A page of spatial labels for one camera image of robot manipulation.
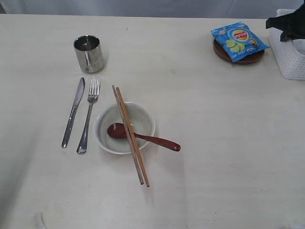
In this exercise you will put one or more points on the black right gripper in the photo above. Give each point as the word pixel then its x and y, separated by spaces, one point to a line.
pixel 292 25

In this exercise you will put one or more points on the white perforated plastic basket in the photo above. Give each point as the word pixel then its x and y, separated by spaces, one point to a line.
pixel 289 55

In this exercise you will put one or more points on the brown round wooden plate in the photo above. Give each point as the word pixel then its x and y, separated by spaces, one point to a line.
pixel 249 59

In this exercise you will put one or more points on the blue chips bag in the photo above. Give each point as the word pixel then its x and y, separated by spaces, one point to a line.
pixel 238 41

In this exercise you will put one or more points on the wooden chopstick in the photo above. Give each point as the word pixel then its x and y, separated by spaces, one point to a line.
pixel 128 137
pixel 130 130

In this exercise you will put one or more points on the dark red wooden spoon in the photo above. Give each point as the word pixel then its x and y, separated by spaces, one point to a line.
pixel 116 131

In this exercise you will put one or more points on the shiny metal cup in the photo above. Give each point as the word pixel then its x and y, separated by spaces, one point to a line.
pixel 89 53

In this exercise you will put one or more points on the silver fork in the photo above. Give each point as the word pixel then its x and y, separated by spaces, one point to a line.
pixel 93 95

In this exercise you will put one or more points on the silver table knife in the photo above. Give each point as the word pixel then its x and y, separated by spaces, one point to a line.
pixel 76 102

